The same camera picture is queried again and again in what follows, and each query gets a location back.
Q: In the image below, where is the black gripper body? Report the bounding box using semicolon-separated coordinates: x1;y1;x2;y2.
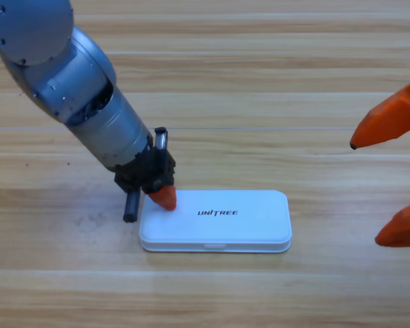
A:
114;126;177;223

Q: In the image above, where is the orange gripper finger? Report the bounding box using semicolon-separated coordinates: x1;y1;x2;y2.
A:
349;73;410;150
374;197;410;248
146;185;177;210

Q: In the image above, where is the white Unitree pencil case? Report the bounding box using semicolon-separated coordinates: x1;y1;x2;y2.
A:
138;189;292;254

